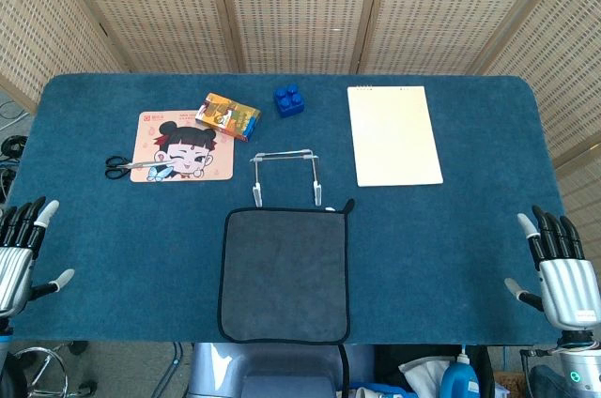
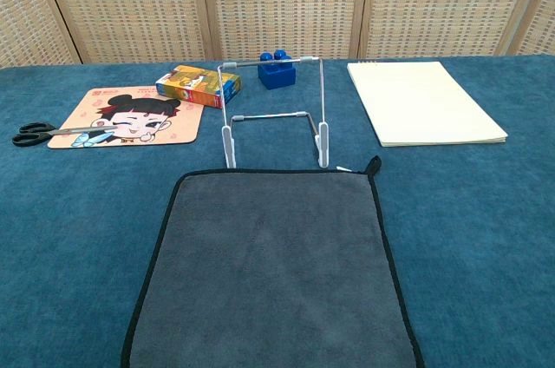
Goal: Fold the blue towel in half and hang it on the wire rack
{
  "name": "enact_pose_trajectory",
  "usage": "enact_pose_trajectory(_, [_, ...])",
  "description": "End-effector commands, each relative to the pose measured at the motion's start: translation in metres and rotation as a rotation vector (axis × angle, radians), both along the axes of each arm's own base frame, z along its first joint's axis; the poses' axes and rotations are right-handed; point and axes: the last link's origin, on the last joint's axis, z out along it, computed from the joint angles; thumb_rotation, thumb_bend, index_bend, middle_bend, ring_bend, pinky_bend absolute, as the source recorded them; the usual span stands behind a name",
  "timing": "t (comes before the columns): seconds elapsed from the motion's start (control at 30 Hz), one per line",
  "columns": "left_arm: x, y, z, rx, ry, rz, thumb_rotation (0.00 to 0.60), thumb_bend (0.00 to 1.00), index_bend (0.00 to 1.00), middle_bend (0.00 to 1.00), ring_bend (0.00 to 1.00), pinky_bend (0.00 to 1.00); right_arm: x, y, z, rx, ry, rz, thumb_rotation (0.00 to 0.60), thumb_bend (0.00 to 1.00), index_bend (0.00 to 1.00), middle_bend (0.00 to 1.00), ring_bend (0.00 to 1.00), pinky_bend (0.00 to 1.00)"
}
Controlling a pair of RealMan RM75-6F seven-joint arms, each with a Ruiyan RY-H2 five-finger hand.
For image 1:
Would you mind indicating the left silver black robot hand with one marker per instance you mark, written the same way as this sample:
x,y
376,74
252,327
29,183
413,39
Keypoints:
x,y
16,271

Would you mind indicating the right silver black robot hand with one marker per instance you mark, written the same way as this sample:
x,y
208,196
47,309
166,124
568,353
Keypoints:
x,y
568,290

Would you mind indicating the grey and blue cloth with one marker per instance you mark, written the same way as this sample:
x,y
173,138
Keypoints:
x,y
282,276

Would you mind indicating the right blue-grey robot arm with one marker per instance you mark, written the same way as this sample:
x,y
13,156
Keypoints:
x,y
582,370

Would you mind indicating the teal table cover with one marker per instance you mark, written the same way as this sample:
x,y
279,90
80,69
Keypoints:
x,y
117,252

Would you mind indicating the chrome stool base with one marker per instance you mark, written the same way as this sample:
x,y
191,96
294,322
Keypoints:
x,y
87,387

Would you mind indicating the blue plastic bottle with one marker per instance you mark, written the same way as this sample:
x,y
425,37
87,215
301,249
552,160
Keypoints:
x,y
457,381

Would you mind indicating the white crumpled cloth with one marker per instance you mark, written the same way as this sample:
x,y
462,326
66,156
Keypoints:
x,y
422,372

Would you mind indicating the cartoon girl mouse pad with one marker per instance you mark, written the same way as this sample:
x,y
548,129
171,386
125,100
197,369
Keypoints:
x,y
150,154

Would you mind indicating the pale yellow notepad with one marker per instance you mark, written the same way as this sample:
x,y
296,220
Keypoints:
x,y
394,135

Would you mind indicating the colourful cardboard box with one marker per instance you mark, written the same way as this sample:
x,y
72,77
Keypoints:
x,y
230,116

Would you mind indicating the blue-grey robot torso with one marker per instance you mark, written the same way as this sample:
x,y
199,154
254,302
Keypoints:
x,y
263,370

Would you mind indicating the blue building block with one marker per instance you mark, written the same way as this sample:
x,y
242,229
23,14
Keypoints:
x,y
291,104

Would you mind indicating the woven folding screen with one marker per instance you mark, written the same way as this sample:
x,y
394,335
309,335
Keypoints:
x,y
300,8

